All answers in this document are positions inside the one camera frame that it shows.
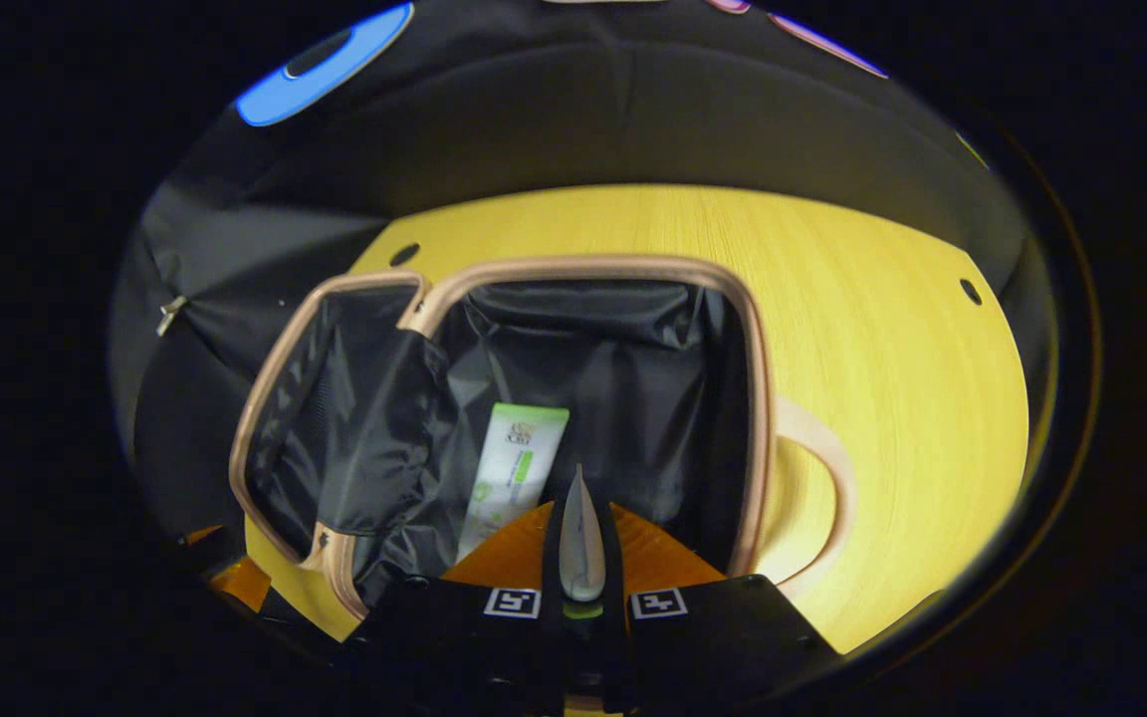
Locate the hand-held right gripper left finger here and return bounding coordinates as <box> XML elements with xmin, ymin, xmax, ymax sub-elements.
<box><xmin>349</xmin><ymin>501</ymin><xmax>574</xmax><ymax>713</ymax></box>

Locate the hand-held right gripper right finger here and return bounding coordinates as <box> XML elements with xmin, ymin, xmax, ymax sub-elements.
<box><xmin>588</xmin><ymin>501</ymin><xmax>838</xmax><ymax>713</ymax></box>

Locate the beige scalloped suitcase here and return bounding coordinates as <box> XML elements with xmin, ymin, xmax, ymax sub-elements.
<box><xmin>228</xmin><ymin>254</ymin><xmax>858</xmax><ymax>620</ymax></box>

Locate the black backdrop cloth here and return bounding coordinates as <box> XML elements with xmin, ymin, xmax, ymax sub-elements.
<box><xmin>111</xmin><ymin>0</ymin><xmax>1032</xmax><ymax>559</ymax></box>

